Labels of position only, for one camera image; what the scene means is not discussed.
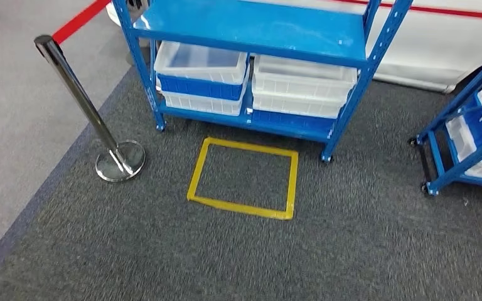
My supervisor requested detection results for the clear white storage bin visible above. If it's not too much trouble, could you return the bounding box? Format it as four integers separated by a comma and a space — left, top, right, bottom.
153, 40, 250, 86

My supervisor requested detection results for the chrome stanchion post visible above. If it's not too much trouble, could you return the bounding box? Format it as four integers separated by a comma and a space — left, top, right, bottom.
33, 34, 146, 182

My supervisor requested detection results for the yellow floor tape square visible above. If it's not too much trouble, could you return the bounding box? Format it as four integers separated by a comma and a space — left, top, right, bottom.
186, 137, 299, 221

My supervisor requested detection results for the red barrier belt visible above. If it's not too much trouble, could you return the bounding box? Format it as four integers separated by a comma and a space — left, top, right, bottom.
51, 0, 112, 45

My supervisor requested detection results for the blue metal shelf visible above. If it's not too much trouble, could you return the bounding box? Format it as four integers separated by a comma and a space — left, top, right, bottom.
407, 45, 482, 197
112, 0, 414, 163

